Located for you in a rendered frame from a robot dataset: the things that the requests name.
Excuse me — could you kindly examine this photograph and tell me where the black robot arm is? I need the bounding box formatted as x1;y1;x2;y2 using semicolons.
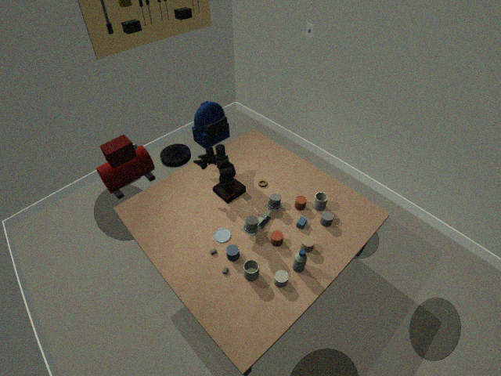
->
206;144;236;195

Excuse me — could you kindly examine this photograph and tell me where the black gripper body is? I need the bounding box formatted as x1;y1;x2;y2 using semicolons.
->
200;154;217;169

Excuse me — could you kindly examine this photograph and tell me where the blue block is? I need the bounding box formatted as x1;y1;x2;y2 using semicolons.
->
296;217;307;229

